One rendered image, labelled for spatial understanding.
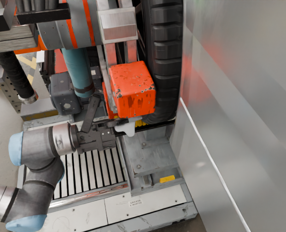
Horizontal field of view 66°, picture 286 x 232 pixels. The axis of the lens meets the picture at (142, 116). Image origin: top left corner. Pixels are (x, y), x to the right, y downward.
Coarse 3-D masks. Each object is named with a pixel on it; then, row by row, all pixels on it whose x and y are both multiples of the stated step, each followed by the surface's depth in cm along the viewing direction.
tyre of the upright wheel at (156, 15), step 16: (144, 0) 39; (160, 0) 35; (176, 0) 36; (144, 16) 41; (160, 16) 36; (176, 16) 36; (160, 32) 37; (176, 32) 38; (160, 48) 39; (176, 48) 39; (160, 64) 41; (176, 64) 41; (160, 80) 43; (176, 80) 44; (160, 96) 46; (176, 96) 47; (160, 112) 52
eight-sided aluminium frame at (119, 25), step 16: (96, 0) 39; (128, 0) 38; (112, 16) 38; (128, 16) 39; (112, 32) 39; (128, 32) 40; (112, 48) 41; (128, 48) 42; (112, 64) 44; (112, 96) 51
